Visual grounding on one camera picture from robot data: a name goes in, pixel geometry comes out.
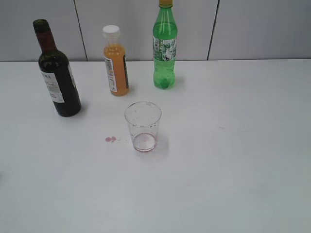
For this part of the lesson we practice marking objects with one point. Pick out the red wine spill stain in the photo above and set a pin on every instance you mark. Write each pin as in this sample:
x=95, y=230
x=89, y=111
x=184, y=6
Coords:
x=110, y=139

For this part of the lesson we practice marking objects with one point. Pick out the green soda bottle yellow cap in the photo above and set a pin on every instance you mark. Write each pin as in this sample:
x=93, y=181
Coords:
x=164, y=46

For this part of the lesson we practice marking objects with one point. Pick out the transparent plastic cup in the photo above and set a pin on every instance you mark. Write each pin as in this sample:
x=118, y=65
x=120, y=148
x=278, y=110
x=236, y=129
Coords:
x=143, y=118

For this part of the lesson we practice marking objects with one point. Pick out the orange juice bottle white cap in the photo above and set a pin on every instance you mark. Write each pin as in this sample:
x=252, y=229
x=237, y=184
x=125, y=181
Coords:
x=115, y=61

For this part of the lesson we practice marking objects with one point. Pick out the dark red wine bottle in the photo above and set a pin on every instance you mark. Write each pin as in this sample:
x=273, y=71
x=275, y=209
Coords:
x=56, y=71

